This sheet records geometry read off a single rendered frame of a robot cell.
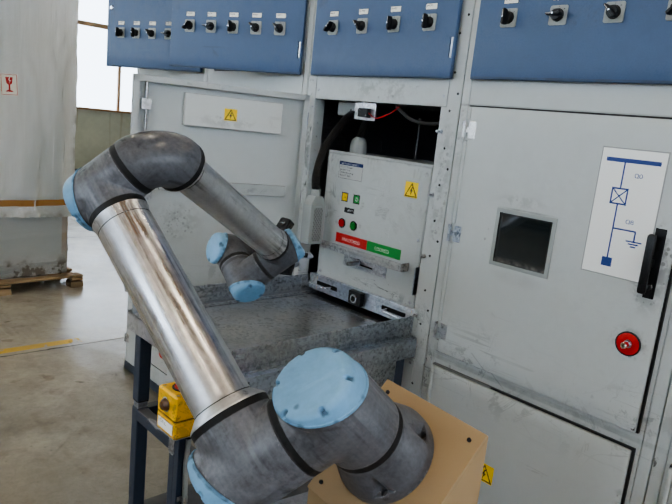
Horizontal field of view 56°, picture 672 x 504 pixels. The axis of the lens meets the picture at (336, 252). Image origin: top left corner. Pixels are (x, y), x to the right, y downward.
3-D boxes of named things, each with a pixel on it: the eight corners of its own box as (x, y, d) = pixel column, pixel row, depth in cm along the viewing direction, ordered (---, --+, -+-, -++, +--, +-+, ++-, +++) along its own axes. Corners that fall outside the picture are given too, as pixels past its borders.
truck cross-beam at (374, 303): (415, 328, 206) (417, 311, 205) (308, 286, 245) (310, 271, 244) (424, 326, 210) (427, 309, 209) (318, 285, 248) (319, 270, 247)
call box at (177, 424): (173, 442, 133) (176, 397, 131) (155, 427, 139) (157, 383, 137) (207, 432, 139) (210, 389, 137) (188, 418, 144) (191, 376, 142)
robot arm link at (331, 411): (412, 438, 106) (361, 384, 96) (329, 493, 108) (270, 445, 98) (382, 376, 119) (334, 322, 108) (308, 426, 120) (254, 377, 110)
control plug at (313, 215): (307, 244, 228) (312, 196, 225) (299, 242, 232) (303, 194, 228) (323, 243, 234) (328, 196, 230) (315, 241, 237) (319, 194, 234)
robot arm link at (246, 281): (262, 274, 169) (245, 241, 176) (227, 299, 170) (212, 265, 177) (278, 287, 177) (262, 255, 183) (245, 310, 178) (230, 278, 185)
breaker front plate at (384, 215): (410, 313, 208) (430, 167, 198) (314, 277, 242) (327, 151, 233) (413, 312, 209) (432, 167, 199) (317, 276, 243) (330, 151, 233)
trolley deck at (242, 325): (236, 402, 157) (238, 380, 156) (126, 327, 201) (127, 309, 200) (414, 356, 203) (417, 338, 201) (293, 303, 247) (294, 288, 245)
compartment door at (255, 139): (123, 286, 227) (131, 73, 213) (288, 285, 254) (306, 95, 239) (125, 292, 221) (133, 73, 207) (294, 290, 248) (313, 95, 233)
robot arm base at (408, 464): (454, 434, 114) (430, 406, 109) (393, 526, 109) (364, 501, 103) (383, 395, 129) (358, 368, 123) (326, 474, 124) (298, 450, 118)
